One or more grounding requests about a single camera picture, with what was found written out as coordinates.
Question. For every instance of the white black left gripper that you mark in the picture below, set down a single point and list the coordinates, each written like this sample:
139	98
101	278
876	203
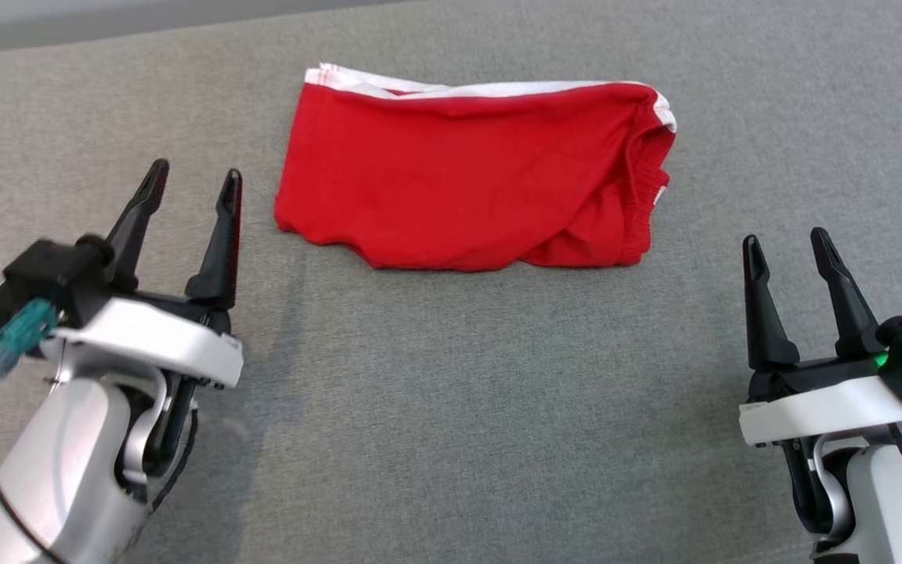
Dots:
153	337

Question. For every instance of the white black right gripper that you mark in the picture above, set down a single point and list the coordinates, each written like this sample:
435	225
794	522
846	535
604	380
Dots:
819	407

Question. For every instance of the red shorts white trim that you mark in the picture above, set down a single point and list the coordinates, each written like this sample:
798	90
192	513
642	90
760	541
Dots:
459	180

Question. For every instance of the teal left camera connector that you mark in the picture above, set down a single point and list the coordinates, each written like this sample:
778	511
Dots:
20	333

